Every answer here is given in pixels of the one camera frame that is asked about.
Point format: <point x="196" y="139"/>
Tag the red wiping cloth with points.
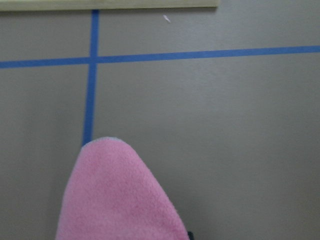
<point x="112" y="195"/>

